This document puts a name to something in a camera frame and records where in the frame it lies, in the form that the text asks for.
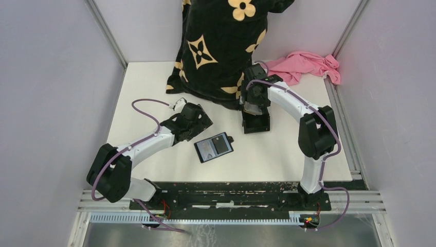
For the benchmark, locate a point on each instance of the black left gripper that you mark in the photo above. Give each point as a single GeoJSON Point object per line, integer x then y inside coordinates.
{"type": "Point", "coordinates": [203, 122]}

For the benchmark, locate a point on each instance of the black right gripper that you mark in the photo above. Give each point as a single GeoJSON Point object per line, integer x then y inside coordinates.
{"type": "Point", "coordinates": [245, 85]}

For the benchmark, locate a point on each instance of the black leather card holder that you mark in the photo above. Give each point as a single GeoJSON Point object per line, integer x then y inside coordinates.
{"type": "Point", "coordinates": [229, 140]}

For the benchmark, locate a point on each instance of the black plastic bin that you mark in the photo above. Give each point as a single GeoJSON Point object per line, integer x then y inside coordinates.
{"type": "Point", "coordinates": [256, 123]}

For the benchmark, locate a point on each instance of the dark grey credit card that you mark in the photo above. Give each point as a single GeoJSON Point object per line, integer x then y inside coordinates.
{"type": "Point", "coordinates": [220, 144]}

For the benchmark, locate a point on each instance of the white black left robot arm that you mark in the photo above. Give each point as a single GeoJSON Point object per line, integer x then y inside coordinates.
{"type": "Point", "coordinates": [110, 174]}

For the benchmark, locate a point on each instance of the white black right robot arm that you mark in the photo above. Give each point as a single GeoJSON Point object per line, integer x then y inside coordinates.
{"type": "Point", "coordinates": [317, 133]}

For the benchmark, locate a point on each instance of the stack of cards in bin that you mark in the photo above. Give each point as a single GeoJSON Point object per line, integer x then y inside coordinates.
{"type": "Point", "coordinates": [252, 109]}

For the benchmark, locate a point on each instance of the pink cloth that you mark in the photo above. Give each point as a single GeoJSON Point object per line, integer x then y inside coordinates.
{"type": "Point", "coordinates": [294, 65]}

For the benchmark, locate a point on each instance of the black floral blanket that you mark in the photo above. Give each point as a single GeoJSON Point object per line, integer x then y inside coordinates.
{"type": "Point", "coordinates": [217, 43]}

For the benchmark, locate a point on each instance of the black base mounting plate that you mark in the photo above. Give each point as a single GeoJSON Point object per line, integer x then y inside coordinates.
{"type": "Point", "coordinates": [234, 200]}

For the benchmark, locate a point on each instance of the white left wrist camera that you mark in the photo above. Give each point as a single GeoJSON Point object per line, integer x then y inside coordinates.
{"type": "Point", "coordinates": [178, 105]}

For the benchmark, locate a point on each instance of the white slotted cable duct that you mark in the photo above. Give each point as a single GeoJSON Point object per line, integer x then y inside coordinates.
{"type": "Point", "coordinates": [144, 218]}

